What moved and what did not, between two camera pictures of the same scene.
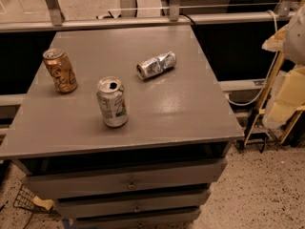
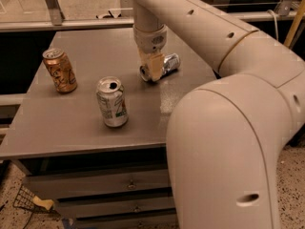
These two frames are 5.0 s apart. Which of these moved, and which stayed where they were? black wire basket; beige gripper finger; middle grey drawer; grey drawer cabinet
Moved: beige gripper finger
Stayed: middle grey drawer; grey drawer cabinet; black wire basket
